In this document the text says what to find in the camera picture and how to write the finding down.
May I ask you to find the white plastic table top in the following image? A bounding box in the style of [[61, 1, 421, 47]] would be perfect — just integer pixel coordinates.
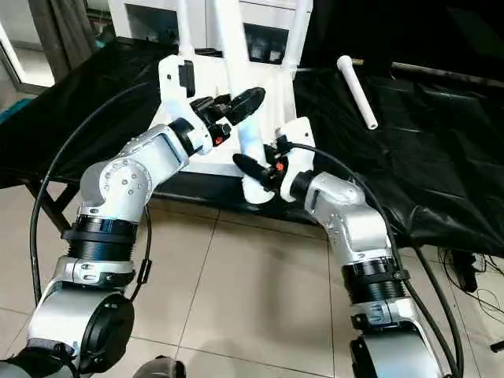
[[160, 49, 306, 179]]

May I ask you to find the white plastic table leg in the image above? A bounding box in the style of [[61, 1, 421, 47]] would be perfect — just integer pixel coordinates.
[[283, 0, 313, 70], [176, 0, 198, 62], [336, 54, 380, 132], [211, 0, 275, 207]]

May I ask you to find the white glass-door cabinet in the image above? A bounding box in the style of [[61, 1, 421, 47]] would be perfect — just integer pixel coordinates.
[[106, 0, 317, 65]]

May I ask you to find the black mat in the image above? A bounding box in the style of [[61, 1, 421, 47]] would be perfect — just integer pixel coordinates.
[[0, 38, 504, 257]]

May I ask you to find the grey curtain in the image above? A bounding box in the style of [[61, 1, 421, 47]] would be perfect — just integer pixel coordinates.
[[28, 0, 101, 73]]

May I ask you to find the teal cloth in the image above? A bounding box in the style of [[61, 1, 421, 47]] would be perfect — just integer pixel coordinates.
[[0, 98, 38, 128]]

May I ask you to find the dark round robot part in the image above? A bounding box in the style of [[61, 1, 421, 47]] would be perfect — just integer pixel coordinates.
[[130, 354, 188, 378]]

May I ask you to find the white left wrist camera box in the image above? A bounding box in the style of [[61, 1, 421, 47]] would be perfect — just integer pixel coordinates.
[[157, 52, 199, 128]]

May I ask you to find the black metal rail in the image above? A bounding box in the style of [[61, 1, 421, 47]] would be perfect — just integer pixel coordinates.
[[350, 58, 504, 86]]

